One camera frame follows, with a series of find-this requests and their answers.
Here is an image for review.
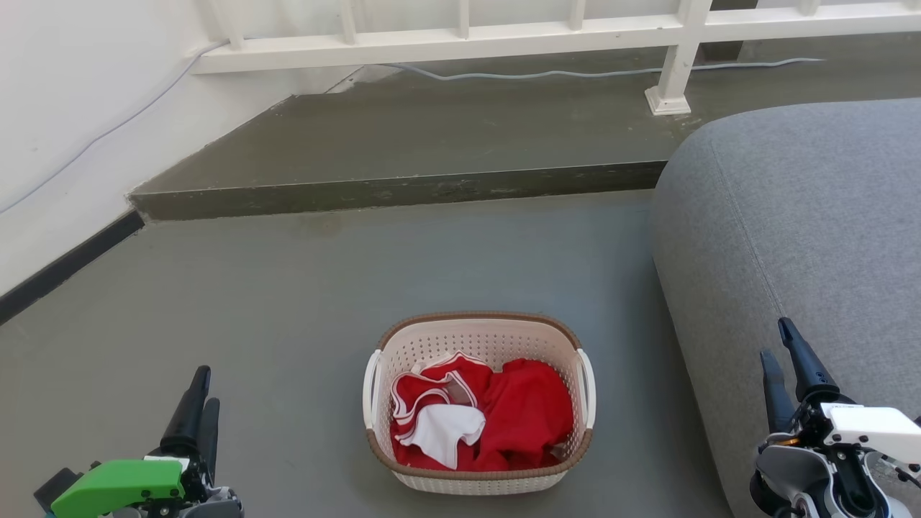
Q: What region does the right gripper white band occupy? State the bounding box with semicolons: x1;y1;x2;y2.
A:
748;317;921;518

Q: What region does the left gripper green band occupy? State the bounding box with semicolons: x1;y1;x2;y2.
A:
32;365;245;518

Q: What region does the cream perforated laundry basket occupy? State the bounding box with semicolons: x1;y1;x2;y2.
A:
362;311;597;496

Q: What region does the grey fabric sofa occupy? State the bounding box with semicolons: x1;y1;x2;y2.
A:
650;99;921;518

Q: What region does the red garment with white trim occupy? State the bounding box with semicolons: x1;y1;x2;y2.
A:
391;351;495;470

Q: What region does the plain red garment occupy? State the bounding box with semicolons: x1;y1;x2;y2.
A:
473;358;575;472

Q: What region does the white metal railing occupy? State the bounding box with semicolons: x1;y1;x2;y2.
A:
191;0;921;117

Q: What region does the thin black right gripper cable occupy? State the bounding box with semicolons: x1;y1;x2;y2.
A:
872;452;921;491

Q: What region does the thin grey wall cable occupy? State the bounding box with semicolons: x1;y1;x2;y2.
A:
0;40;230;215

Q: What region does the grey floor cable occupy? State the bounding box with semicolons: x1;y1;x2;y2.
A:
380;57;826;81

